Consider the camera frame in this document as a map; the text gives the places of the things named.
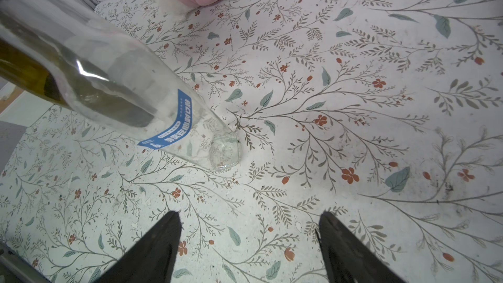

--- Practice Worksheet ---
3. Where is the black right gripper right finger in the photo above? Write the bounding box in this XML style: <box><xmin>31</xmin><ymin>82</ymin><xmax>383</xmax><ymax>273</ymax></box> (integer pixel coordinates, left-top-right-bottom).
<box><xmin>317</xmin><ymin>211</ymin><xmax>405</xmax><ymax>283</ymax></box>

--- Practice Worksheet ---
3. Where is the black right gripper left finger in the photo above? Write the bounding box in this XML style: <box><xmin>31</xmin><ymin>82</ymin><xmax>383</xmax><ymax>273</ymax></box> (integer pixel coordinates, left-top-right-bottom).
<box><xmin>96</xmin><ymin>211</ymin><xmax>182</xmax><ymax>283</ymax></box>

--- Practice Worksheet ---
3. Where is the clear plastic bottle blue label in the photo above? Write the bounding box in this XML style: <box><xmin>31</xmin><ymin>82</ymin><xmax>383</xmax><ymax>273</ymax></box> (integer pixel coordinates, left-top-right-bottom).
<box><xmin>1</xmin><ymin>0</ymin><xmax>240</xmax><ymax>170</ymax></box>

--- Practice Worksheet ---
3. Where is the dark green wine bottle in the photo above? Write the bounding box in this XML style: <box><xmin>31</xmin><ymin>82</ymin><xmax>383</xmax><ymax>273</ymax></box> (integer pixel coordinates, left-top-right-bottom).
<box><xmin>1</xmin><ymin>40</ymin><xmax>70</xmax><ymax>110</ymax></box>

